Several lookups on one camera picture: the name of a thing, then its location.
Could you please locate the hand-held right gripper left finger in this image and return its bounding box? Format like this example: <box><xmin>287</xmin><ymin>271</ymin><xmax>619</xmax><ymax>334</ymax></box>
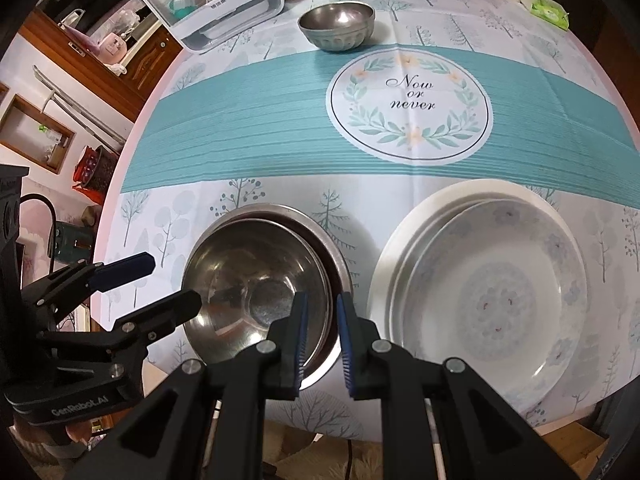
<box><xmin>62</xmin><ymin>291</ymin><xmax>310</xmax><ymax>480</ymax></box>

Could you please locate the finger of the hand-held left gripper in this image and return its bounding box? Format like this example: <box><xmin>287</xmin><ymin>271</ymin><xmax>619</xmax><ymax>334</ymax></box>
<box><xmin>35</xmin><ymin>289</ymin><xmax>203</xmax><ymax>362</ymax></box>
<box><xmin>20</xmin><ymin>252</ymin><xmax>157</xmax><ymax>332</ymax></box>

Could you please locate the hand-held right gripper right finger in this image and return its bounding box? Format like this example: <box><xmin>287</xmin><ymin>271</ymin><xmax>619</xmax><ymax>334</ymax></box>
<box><xmin>336</xmin><ymin>292</ymin><xmax>576</xmax><ymax>480</ymax></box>

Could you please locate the stainless steel bowl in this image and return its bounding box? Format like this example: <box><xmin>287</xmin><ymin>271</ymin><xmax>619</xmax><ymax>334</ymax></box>
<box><xmin>182</xmin><ymin>217</ymin><xmax>333</xmax><ymax>368</ymax></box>
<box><xmin>297</xmin><ymin>1</ymin><xmax>376</xmax><ymax>53</ymax></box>

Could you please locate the pink-sided steel bowl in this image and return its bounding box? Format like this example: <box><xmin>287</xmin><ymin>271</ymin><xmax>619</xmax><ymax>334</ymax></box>
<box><xmin>182</xmin><ymin>202</ymin><xmax>353</xmax><ymax>392</ymax></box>

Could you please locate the white paper plate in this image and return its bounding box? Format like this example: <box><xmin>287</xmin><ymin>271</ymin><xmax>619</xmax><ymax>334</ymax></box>
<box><xmin>366</xmin><ymin>178</ymin><xmax>581</xmax><ymax>351</ymax></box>

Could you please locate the white floral ceramic plate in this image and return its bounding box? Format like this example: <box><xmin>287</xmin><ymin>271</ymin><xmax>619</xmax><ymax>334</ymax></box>
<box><xmin>387</xmin><ymin>199</ymin><xmax>588</xmax><ymax>413</ymax></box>

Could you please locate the red basket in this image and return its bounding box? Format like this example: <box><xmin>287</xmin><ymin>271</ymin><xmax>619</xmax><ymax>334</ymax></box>
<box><xmin>72</xmin><ymin>145</ymin><xmax>120</xmax><ymax>197</ymax></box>

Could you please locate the wooden cabinet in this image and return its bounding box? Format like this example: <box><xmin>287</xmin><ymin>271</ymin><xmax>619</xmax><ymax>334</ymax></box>
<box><xmin>20</xmin><ymin>7</ymin><xmax>186</xmax><ymax>123</ymax></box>

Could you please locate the tree-print teal tablecloth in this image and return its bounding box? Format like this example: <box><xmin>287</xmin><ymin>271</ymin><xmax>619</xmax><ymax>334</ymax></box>
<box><xmin>92</xmin><ymin>0</ymin><xmax>640</xmax><ymax>443</ymax></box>

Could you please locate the small pink appliance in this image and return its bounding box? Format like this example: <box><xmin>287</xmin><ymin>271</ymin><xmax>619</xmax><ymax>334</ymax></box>
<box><xmin>100</xmin><ymin>34</ymin><xmax>130</xmax><ymax>67</ymax></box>

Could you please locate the clear plastic storage container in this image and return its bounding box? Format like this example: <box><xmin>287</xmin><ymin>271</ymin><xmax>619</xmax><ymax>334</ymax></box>
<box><xmin>136</xmin><ymin>0</ymin><xmax>286</xmax><ymax>55</ymax></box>

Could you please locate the green tissue packet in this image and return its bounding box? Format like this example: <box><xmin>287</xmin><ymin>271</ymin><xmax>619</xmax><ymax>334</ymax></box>
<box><xmin>520</xmin><ymin>0</ymin><xmax>571</xmax><ymax>31</ymax></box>

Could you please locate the black cable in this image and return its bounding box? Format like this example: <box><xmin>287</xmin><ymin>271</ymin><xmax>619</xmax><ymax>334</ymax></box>
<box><xmin>19</xmin><ymin>192</ymin><xmax>60</xmax><ymax>263</ymax></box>

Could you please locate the metal wall rail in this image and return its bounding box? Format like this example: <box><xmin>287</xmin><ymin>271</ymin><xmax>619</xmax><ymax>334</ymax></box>
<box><xmin>32</xmin><ymin>65</ymin><xmax>127</xmax><ymax>153</ymax></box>

